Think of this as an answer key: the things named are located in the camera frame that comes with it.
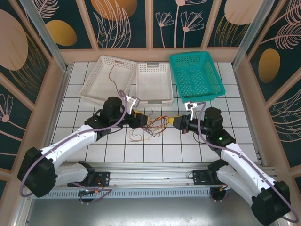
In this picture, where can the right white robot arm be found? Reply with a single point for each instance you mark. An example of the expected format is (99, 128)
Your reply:
(240, 160)

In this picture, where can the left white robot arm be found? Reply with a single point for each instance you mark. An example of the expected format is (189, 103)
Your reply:
(70, 141)

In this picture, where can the teal perforated basket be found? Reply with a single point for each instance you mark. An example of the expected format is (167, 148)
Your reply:
(197, 77)

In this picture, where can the grey metal sheet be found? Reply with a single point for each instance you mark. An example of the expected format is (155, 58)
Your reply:
(141, 212)

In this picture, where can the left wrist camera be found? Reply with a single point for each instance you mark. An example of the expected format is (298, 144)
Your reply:
(131, 101)

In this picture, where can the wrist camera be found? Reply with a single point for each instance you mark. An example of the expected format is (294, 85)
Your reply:
(131, 101)
(189, 106)

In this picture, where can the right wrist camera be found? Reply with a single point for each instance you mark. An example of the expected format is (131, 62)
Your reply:
(189, 106)

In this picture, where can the aluminium mounting rail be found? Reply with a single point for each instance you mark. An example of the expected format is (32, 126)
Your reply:
(152, 175)

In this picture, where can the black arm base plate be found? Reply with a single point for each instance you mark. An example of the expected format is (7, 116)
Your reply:
(104, 179)
(200, 179)

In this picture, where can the wall panel pink leaf outlines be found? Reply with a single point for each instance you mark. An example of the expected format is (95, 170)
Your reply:
(289, 131)

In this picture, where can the wall panel with pink flowers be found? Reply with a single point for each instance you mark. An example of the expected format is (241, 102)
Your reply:
(171, 40)

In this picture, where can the wall panel pale circle fronds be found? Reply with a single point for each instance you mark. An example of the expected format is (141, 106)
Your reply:
(218, 35)

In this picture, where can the wall panel orange circle leaves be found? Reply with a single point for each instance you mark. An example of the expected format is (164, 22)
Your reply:
(138, 28)

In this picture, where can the wall panel with gold oval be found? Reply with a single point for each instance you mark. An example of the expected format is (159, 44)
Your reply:
(80, 23)

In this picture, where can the aluminium frame post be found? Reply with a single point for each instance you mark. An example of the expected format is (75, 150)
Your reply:
(47, 37)
(251, 35)

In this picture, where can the wall panel oval and fern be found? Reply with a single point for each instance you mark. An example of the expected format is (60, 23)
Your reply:
(287, 58)

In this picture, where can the wall panel single flower outline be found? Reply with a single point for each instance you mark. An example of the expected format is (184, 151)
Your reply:
(11, 131)

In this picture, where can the wall panel large pale disc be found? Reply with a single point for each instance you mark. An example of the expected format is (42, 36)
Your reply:
(14, 47)

